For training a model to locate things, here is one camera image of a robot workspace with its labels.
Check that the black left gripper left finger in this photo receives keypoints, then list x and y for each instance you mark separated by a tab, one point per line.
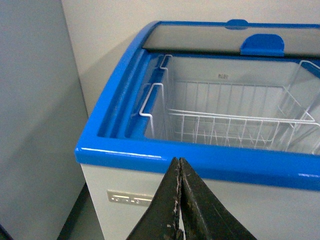
161	220

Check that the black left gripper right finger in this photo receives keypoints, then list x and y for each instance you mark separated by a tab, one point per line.
204	216

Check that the white blue chest freezer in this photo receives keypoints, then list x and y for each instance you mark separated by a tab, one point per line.
274	194

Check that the grey upright cabinet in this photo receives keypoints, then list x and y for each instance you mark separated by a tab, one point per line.
42	114

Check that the glass sliding freezer lid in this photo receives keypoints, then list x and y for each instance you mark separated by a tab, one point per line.
236	37

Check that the white wire freezer basket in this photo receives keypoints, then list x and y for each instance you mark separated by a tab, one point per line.
216	101

